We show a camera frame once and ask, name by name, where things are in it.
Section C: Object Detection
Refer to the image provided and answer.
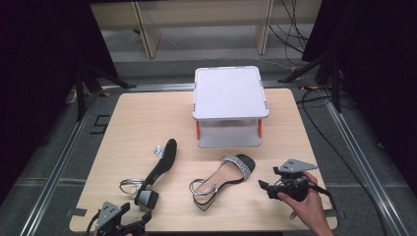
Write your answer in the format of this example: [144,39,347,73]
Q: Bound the white two-tier shoe rack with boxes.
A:
[192,65,270,148]

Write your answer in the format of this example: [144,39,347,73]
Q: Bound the dark curtain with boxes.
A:
[0,0,120,205]
[301,0,417,189]

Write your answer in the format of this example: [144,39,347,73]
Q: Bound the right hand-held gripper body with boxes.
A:
[268,158,319,203]

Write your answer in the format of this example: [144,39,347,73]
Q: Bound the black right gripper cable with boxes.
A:
[307,183,337,212]

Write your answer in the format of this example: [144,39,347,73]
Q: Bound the long black floor cable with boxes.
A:
[295,88,391,236]

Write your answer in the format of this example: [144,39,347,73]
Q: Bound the black silver heeled sandal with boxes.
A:
[118,138,178,210]
[188,153,257,212]

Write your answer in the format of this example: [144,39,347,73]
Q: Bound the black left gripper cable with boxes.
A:
[85,210,100,236]

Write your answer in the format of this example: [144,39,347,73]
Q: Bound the metal floor rail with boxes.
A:
[323,92,411,236]
[19,94,100,236]
[100,82,197,92]

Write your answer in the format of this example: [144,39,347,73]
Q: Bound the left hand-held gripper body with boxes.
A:
[94,201,146,236]

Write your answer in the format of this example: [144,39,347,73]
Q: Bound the black tripod stand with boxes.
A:
[74,60,138,123]
[277,48,343,114]

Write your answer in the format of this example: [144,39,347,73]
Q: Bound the bundle of black cables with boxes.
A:
[268,0,311,68]

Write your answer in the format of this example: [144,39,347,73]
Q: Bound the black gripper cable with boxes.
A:
[307,183,337,212]
[85,210,100,236]

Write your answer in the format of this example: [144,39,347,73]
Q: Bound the beige wooden desk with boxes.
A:
[89,0,323,60]

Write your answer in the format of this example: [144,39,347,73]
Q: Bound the person's right hand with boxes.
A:
[276,171,329,227]

